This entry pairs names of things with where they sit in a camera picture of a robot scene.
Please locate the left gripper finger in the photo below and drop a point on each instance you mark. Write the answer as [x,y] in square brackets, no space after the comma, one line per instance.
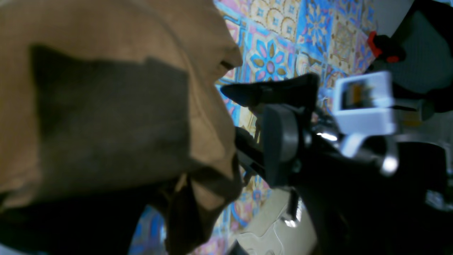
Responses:
[395,199]

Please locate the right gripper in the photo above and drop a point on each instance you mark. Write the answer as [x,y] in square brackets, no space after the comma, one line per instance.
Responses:
[362,108]

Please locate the brown t-shirt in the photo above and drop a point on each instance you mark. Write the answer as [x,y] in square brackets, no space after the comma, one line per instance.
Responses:
[108,106]

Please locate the patterned tablecloth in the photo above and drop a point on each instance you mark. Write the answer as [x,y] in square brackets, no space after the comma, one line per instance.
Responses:
[278,39]

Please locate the red and black clamp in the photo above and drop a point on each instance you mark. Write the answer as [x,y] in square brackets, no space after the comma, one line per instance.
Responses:
[385,48]

